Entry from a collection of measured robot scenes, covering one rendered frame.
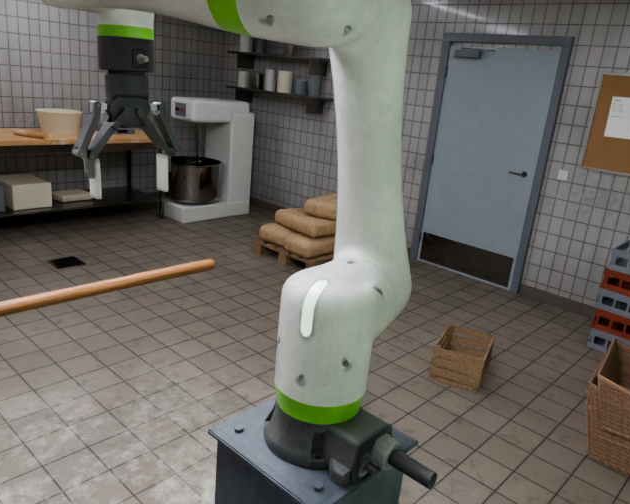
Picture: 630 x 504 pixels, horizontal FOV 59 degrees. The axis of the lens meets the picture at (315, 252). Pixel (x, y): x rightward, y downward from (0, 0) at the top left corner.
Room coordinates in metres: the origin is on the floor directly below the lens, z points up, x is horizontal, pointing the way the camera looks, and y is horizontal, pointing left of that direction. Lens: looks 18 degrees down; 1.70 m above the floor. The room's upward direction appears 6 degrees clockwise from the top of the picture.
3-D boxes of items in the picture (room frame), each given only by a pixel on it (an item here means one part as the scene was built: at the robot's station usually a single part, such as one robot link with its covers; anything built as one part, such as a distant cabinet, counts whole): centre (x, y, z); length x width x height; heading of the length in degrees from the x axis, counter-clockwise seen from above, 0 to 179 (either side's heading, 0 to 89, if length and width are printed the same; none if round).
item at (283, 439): (0.66, -0.07, 1.23); 0.26 x 0.15 x 0.06; 49
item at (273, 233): (5.23, 0.24, 0.22); 0.62 x 0.36 x 0.15; 144
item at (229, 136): (6.40, 1.35, 0.66); 1.00 x 0.66 x 1.32; 139
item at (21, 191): (5.27, 2.89, 0.35); 0.50 x 0.36 x 0.24; 50
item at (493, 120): (5.07, -1.40, 1.08); 1.14 x 0.09 x 2.16; 49
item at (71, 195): (5.63, 2.57, 0.27); 0.34 x 0.26 x 0.07; 145
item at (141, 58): (1.02, 0.36, 1.70); 0.12 x 0.09 x 0.06; 49
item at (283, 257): (5.33, -0.10, 0.07); 1.20 x 0.80 x 0.14; 139
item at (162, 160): (1.07, 0.31, 1.49); 0.03 x 0.01 x 0.07; 49
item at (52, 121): (5.64, 2.67, 1.01); 0.43 x 0.43 x 0.21
